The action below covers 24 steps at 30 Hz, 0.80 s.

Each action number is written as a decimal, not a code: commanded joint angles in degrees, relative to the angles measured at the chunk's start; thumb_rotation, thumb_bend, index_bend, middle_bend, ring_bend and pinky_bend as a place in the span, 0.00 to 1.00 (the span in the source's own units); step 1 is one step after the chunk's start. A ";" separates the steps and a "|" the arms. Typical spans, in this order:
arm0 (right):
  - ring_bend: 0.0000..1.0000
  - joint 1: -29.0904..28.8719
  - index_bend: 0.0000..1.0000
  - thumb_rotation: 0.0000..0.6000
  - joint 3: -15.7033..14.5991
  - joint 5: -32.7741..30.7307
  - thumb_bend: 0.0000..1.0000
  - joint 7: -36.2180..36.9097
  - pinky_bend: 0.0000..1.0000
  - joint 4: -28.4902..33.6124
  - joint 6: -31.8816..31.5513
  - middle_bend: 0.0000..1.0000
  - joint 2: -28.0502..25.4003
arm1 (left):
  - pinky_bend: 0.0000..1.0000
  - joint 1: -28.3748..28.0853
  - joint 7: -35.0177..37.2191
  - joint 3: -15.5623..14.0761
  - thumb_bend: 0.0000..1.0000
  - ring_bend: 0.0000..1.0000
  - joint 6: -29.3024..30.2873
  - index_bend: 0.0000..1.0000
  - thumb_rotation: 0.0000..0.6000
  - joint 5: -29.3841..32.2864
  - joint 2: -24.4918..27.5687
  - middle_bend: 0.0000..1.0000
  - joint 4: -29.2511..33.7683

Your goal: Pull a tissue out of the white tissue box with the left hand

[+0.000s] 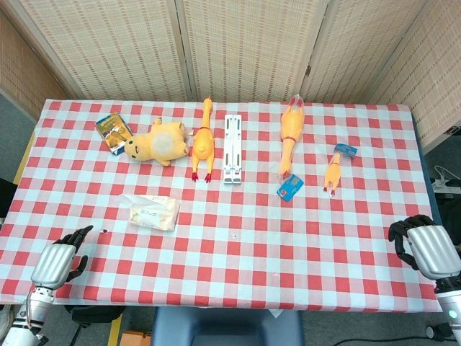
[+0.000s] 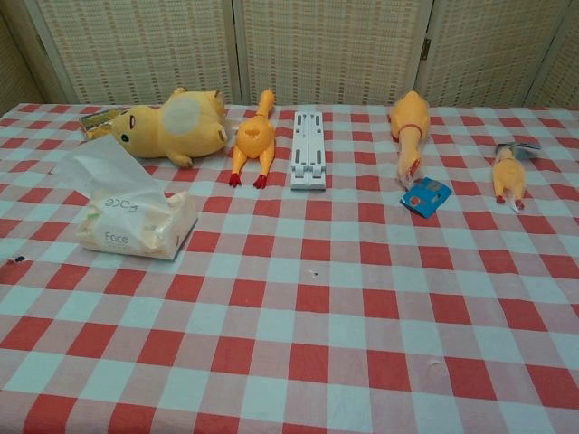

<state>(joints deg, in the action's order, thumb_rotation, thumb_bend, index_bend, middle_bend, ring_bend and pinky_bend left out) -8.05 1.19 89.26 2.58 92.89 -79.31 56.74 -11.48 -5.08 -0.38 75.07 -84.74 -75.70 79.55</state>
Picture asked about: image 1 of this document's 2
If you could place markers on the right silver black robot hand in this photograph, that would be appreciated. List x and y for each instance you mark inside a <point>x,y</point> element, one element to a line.
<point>430,248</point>

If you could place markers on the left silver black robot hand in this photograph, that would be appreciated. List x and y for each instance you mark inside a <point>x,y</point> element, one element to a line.
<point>54,262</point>

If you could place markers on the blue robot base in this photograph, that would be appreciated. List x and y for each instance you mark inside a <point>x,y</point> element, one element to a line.
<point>227,327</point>

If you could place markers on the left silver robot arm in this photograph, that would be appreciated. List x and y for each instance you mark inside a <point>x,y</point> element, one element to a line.
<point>33,311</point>

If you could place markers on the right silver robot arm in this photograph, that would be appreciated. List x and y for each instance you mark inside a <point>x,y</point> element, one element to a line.
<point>449,306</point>

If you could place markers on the cream plastic tissue pack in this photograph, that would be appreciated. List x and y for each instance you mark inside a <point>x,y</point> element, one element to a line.
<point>154,215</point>

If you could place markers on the white power strip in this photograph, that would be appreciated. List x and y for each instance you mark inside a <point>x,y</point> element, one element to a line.
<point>443,184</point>

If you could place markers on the orange box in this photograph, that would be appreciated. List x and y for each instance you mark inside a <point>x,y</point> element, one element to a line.
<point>135,339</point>

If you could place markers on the small rubber chicken blue tag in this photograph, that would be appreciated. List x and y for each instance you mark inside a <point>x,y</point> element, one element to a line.
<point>333,173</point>

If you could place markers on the blue yellow snack packet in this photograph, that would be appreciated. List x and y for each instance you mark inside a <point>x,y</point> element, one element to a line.
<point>113,133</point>

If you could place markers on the yellow plush toy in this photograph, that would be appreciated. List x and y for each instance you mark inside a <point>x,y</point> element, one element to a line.
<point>157,142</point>

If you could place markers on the bagged rubber chicken blue card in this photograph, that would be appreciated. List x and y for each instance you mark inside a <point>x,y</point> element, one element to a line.
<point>291,137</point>

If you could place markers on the red white checkered tablecloth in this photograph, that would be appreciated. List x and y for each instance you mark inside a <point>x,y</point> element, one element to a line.
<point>230,216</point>

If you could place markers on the large bare rubber chicken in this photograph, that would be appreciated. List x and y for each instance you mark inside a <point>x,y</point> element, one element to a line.
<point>202,142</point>

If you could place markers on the white folding laptop stand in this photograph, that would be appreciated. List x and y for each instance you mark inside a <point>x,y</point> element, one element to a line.
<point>233,148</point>

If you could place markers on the beige folding screen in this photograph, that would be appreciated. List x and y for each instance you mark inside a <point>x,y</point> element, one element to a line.
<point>237,47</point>

